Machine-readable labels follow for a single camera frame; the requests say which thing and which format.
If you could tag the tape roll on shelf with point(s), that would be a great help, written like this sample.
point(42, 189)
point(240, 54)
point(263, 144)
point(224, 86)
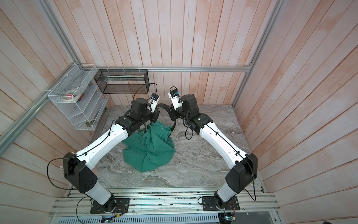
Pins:
point(70, 95)

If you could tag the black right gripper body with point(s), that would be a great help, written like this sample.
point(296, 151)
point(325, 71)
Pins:
point(175, 115)

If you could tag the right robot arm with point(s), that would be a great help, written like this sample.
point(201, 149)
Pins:
point(243, 167)

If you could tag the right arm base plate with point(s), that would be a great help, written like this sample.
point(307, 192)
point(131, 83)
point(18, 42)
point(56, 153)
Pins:
point(213, 203)

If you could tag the black wire mesh basket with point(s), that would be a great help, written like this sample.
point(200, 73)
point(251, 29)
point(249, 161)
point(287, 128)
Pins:
point(122, 81)

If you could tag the white wire mesh shelf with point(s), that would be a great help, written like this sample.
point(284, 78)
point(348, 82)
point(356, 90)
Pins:
point(79, 98)

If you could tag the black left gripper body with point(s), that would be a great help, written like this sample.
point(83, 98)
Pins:
point(152, 116)

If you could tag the green trousers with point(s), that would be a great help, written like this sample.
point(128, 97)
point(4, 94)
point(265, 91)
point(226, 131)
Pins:
point(150, 148)

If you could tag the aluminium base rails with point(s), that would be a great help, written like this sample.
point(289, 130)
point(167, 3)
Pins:
point(174, 200)

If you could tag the aluminium frame rail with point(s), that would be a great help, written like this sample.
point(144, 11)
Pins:
point(179, 42)

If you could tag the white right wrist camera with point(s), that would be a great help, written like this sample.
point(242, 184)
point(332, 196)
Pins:
point(175, 98)

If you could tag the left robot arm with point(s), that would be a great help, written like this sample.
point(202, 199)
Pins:
point(78, 167)

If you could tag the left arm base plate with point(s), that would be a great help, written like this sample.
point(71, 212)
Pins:
point(114, 205)

